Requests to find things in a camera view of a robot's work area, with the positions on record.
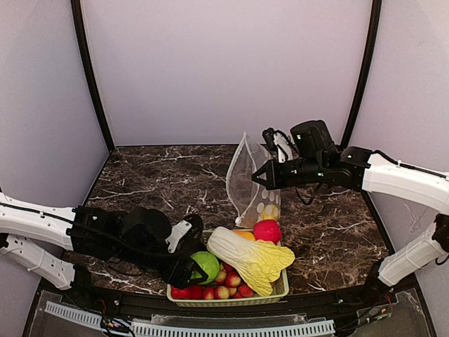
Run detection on clear dotted zip top bag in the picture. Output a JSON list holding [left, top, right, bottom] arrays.
[[226, 133, 281, 229]]

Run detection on black corner frame post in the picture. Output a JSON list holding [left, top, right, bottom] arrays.
[[340, 0, 382, 148], [70, 0, 116, 153]]

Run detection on red toy pomegranate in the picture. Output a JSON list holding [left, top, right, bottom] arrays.
[[253, 219, 282, 244]]

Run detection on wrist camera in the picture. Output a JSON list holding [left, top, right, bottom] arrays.
[[262, 128, 295, 163], [165, 214, 204, 254]]

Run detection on black left corner frame post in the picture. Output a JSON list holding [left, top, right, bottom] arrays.
[[70, 0, 116, 153]]

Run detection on green toy apple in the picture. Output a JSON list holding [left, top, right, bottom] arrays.
[[190, 251, 220, 285]]

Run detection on black right corner frame post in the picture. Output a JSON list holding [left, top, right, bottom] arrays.
[[340, 0, 382, 148]]

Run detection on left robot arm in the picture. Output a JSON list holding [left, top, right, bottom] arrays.
[[1, 194, 209, 290]]

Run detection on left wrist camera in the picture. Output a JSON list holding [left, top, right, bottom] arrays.
[[165, 214, 204, 254]]

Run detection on white slotted cable duct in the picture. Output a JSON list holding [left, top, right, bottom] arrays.
[[44, 301, 335, 337]]

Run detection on orange yellow toy mango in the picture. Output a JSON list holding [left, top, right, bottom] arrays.
[[232, 230, 256, 242]]

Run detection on red toy bell pepper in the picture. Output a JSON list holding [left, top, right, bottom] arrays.
[[170, 285, 203, 300]]

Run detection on pale green plastic basket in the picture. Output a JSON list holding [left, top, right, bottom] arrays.
[[167, 221, 295, 307]]

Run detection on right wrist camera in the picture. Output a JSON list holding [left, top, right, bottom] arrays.
[[262, 128, 295, 163]]

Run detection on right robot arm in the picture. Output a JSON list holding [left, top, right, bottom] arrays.
[[252, 120, 448, 290]]

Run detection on toy lychee fruit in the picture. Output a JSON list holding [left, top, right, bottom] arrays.
[[214, 286, 230, 300]]

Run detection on toy napa cabbage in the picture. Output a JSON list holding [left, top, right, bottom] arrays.
[[206, 227, 295, 296]]

